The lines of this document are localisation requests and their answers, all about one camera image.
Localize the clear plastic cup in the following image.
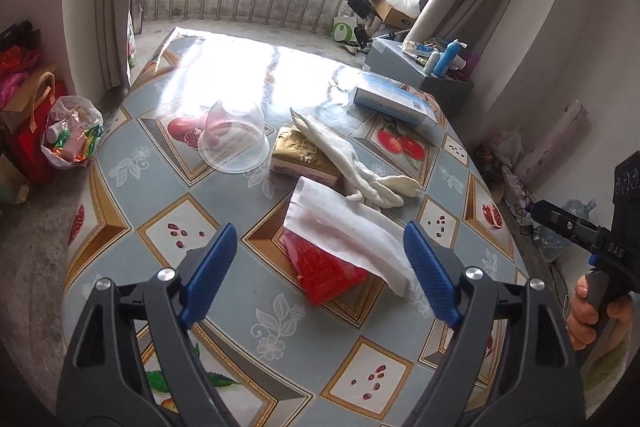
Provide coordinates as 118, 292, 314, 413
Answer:
197, 99, 267, 175

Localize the red plastic packet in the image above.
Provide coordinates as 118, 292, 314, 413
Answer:
280, 229, 370, 306

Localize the white green bag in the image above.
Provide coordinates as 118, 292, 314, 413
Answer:
332, 14, 358, 44

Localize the person's right hand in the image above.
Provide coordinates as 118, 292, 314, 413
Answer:
565, 276, 634, 353

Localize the purple cup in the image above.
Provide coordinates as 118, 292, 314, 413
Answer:
462, 51, 481, 80

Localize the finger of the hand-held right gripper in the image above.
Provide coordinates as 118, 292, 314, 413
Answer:
530, 201, 598, 253

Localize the red white bag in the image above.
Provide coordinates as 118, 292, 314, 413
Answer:
127, 12, 138, 68

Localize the cardboard box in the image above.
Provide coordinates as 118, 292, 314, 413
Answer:
372, 0, 421, 30

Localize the person's right forearm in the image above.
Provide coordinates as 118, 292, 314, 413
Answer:
582, 337, 631, 413

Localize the white plastic bag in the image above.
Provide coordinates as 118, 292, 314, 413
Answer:
487, 129, 523, 162

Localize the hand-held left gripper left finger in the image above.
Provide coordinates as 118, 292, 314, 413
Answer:
56, 222, 239, 427

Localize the tan tissue packet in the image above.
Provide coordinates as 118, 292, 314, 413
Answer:
269, 126, 346, 188

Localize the pink long carton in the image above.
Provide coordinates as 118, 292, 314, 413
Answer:
515, 101, 588, 180

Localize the grey box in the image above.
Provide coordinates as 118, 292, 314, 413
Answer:
364, 38, 426, 78

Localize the clear bag of snacks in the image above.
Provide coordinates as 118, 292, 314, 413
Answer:
40, 96, 105, 170

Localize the blue white carton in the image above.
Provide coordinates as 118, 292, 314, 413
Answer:
352, 72, 441, 128

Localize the red paper bag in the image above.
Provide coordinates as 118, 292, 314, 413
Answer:
0, 72, 68, 185

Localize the white cloth glove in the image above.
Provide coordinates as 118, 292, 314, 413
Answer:
290, 107, 423, 208

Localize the large water jug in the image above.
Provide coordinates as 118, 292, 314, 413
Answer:
537, 199, 598, 263

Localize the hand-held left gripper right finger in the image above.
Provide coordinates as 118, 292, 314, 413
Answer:
403, 221, 587, 427

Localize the blue spray bottle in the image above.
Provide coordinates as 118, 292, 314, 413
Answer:
432, 39, 461, 78

